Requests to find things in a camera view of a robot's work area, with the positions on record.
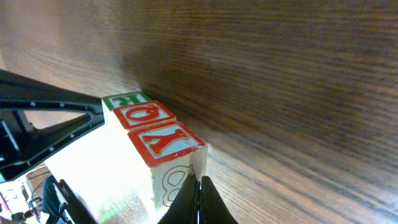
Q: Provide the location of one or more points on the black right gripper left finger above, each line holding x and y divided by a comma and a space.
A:
184, 208

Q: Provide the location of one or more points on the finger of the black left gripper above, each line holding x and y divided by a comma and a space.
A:
24, 146

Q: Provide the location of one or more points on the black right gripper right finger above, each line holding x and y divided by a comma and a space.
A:
212, 209

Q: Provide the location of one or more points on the blue lettered wooden block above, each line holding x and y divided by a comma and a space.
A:
170, 153

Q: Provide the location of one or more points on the green R wooden block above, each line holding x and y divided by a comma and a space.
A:
124, 99

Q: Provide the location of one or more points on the blue edged wooden block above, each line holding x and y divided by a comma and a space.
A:
125, 119

